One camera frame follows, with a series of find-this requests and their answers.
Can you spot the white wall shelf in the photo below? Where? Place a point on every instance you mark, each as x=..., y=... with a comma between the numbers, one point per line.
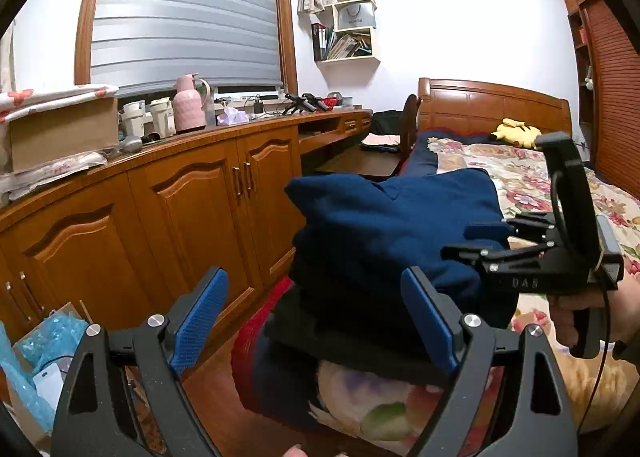
x=350, y=58

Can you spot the person's left hand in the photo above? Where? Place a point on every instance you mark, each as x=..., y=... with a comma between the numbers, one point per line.
x=295, y=451

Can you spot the dark wooden chair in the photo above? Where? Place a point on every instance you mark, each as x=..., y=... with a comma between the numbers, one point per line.
x=410, y=127

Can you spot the clear plastic packaging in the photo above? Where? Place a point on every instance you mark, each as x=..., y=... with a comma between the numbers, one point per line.
x=50, y=174

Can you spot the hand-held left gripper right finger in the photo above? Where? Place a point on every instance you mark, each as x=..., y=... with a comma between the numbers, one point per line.
x=430, y=322

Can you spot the purple tissue pack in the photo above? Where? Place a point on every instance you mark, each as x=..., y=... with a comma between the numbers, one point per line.
x=232, y=117

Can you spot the person's right hand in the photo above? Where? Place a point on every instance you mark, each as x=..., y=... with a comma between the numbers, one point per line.
x=561, y=319

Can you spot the red basket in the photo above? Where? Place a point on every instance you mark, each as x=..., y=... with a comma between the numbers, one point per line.
x=332, y=102

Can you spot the stack of books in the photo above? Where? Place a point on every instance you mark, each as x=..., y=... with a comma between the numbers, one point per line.
x=350, y=46

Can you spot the cardboard box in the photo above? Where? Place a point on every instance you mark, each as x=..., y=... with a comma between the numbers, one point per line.
x=60, y=132

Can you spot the pink thermos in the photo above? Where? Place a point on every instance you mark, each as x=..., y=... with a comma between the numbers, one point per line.
x=189, y=107

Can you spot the blue bubble wrap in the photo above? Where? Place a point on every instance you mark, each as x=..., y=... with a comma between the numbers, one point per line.
x=25, y=372

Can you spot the wooden window frame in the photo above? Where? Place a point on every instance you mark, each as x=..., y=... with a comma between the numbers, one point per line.
x=285, y=27

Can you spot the white paper bag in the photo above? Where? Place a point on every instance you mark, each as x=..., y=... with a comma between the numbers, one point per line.
x=356, y=16

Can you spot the floral blanket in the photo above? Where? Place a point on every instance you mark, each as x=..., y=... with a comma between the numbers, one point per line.
x=525, y=187

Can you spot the yellow plush toy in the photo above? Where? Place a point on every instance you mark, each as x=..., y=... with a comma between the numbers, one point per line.
x=520, y=134

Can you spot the black folded garment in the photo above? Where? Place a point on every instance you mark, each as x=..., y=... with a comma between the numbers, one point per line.
x=360, y=332

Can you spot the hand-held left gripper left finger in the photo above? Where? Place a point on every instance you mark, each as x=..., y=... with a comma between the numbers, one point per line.
x=200, y=317

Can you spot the black backpack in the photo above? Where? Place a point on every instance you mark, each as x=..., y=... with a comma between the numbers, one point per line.
x=389, y=122

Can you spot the pink folded cloth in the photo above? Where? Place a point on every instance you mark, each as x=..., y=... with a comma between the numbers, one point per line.
x=380, y=139

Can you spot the floral wrapped board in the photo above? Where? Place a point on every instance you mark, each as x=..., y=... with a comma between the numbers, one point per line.
x=50, y=97

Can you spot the black binders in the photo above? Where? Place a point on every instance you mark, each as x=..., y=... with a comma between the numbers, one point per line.
x=318, y=42

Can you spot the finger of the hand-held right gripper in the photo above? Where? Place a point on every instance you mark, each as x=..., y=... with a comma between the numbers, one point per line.
x=487, y=229
x=465, y=253

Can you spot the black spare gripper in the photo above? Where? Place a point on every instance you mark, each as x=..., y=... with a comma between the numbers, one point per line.
x=300, y=104

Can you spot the grey window blind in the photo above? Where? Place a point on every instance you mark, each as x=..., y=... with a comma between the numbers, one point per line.
x=185, y=12

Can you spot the navy blue blazer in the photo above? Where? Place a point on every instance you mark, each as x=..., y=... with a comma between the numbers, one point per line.
x=390, y=222

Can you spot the wooden louvered wardrobe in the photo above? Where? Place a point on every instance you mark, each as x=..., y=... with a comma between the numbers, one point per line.
x=615, y=87

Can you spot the wooden bed headboard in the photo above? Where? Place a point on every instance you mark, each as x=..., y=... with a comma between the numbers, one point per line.
x=475, y=102

